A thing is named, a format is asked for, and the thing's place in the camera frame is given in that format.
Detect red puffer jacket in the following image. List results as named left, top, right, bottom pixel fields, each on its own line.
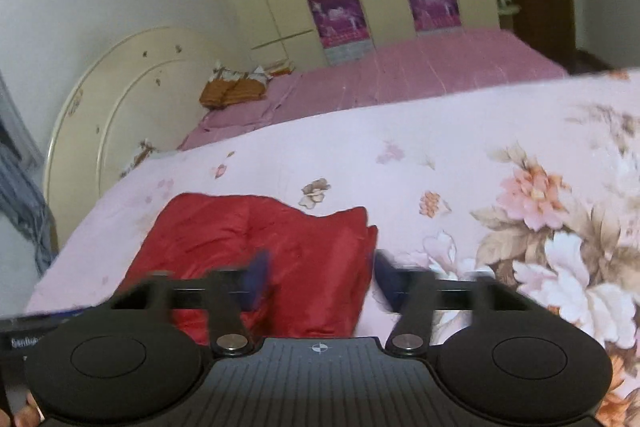
left=119, top=193, right=378, bottom=338

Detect person left hand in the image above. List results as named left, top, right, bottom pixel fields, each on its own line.
left=13, top=393, right=44, bottom=427

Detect floral pink bedspread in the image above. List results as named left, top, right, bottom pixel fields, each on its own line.
left=27, top=69, right=639, bottom=426

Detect blue grey curtain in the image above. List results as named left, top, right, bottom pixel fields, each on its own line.
left=1, top=80, right=58, bottom=277

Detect cream round headboard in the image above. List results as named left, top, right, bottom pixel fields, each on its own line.
left=43, top=27, right=250, bottom=244

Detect pink striped bed sheet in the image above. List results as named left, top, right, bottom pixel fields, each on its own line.
left=179, top=29, right=567, bottom=150

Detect lower left purple poster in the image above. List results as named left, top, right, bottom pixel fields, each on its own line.
left=307, top=0, right=374, bottom=66

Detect purple poster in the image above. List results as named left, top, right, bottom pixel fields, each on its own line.
left=409, top=0, right=461, bottom=34
left=307, top=0, right=374, bottom=66

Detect lower right purple poster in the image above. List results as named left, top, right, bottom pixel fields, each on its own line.
left=409, top=0, right=461, bottom=34

